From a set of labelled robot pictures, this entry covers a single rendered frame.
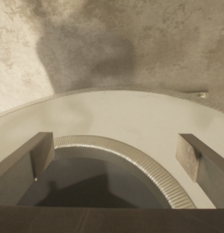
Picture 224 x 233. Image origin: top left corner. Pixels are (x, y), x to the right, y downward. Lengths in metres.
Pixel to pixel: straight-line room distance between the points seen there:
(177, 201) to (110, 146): 0.20
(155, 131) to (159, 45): 0.49
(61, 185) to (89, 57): 0.60
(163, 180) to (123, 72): 0.64
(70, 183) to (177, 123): 0.40
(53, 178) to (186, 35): 0.78
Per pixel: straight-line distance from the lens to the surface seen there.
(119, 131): 0.47
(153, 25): 0.83
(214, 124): 0.51
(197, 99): 0.60
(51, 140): 0.16
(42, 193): 0.64
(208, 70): 0.95
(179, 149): 0.17
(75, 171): 0.57
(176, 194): 0.36
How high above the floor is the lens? 0.81
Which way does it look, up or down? 51 degrees down
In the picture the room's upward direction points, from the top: 168 degrees counter-clockwise
